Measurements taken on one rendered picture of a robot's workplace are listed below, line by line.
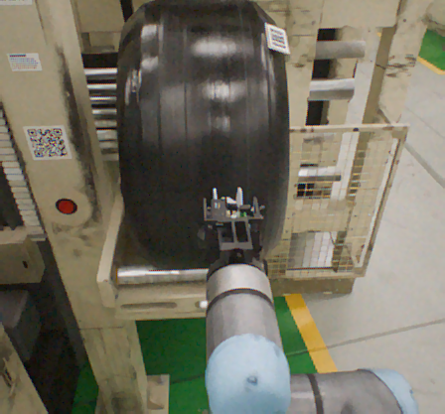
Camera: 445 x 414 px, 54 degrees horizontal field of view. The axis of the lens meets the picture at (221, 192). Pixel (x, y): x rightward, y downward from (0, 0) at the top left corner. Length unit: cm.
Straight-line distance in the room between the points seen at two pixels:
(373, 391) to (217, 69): 49
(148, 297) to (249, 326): 62
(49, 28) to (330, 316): 170
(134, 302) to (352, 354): 120
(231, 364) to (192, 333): 161
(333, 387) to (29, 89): 67
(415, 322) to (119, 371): 133
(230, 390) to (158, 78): 47
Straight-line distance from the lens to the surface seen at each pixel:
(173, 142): 68
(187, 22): 78
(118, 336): 133
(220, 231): 54
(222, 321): 44
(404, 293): 231
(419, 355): 212
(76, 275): 115
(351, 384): 53
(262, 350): 42
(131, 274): 102
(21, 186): 100
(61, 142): 90
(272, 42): 76
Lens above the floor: 166
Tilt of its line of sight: 38 degrees down
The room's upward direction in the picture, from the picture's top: straight up
